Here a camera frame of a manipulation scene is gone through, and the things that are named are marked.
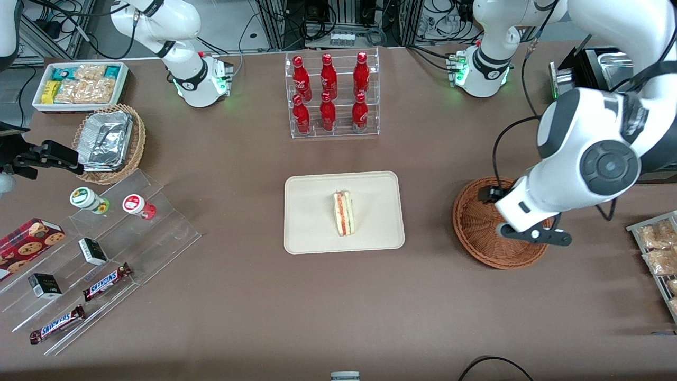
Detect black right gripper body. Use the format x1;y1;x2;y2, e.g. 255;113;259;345
11;140;85;179

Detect triangle sandwich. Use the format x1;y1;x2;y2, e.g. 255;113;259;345
332;190;356;238

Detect round brown wicker basket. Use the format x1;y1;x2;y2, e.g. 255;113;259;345
452;176;552;270

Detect light wicker basket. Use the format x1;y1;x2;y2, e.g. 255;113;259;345
71;104;147;185

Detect tray of packaged snacks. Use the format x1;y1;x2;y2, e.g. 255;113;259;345
626;211;677;324

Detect beige rectangular tray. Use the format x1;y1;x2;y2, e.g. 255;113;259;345
284;171;406;255

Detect aluminium foil container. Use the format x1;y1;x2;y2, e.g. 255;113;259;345
78;111;134;173

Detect green lid white jar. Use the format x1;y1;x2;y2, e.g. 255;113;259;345
70;187;111;215

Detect white snack bin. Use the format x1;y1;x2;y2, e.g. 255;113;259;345
32;61;130;114

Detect yellow snack box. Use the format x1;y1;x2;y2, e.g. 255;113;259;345
41;80;62;105

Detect clear cracker bag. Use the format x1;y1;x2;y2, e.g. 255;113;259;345
74;64;107;82
54;79;88;105
85;78;116;104

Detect red lid white jar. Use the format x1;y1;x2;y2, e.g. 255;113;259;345
122;194;157;221

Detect red cookie box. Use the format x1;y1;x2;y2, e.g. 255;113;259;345
0;218;66;282

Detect bagged fried snack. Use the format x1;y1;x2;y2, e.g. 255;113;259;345
643;248;677;276
637;220;677;250

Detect small black box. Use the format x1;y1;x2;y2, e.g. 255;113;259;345
28;273;63;300
78;238;109;267

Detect clear acrylic stepped display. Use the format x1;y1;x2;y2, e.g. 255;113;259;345
0;168;202;356

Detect Snickers chocolate bar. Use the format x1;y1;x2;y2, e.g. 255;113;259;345
29;305;86;346
83;263;133;302

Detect black food warmer cabinet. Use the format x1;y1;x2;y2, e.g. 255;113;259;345
549;46;677;184

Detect steel warmer pan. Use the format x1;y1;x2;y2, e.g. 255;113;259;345
603;52;634;91

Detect red cola bottle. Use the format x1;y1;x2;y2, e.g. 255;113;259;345
292;56;313;102
352;93;369;131
321;53;338;100
353;51;370;98
319;92;337;132
292;95;311;135

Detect clear acrylic bottle rack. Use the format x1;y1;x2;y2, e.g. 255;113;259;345
285;48;380;139

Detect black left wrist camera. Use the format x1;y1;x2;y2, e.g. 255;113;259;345
478;185;504;205

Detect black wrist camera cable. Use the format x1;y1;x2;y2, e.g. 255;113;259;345
491;115;541;192

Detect black floor cable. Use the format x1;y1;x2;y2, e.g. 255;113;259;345
458;356;535;381

